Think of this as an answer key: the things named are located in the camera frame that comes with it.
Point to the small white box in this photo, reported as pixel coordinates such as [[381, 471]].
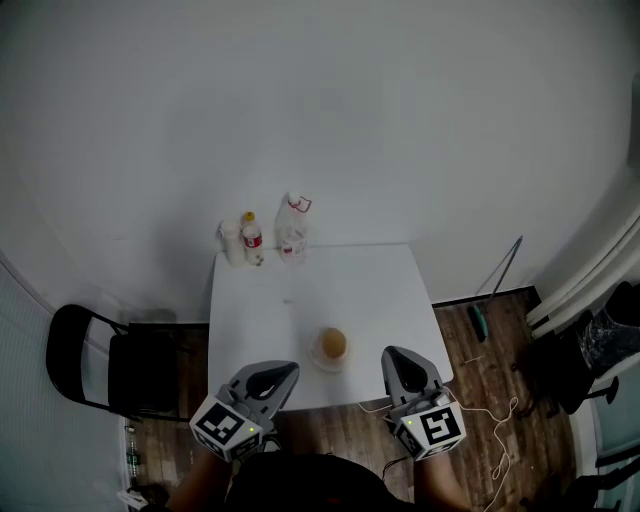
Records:
[[127, 499]]

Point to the person's right forearm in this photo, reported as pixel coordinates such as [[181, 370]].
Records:
[[440, 485]]

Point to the black office chair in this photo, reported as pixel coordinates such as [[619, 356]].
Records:
[[560, 370]]

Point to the yellow cap red label bottle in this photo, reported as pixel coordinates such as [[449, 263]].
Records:
[[252, 242]]

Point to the person's left forearm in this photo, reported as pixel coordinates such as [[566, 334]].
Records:
[[200, 487]]

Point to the black folding chair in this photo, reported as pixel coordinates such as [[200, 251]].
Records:
[[140, 365]]

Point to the person's black clothing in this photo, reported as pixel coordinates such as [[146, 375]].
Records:
[[320, 485]]

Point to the white wall pipes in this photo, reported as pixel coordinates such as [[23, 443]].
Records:
[[585, 280]]

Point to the black bin bag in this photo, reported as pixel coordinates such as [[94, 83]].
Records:
[[612, 337]]

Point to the round brown food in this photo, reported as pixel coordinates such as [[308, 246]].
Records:
[[333, 342]]

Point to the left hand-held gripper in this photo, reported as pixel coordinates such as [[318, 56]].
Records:
[[225, 425]]

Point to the green brush head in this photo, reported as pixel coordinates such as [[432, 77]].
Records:
[[478, 322]]

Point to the white plastic bottle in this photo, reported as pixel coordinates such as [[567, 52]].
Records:
[[232, 242]]

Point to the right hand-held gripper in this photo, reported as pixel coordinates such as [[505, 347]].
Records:
[[434, 425]]

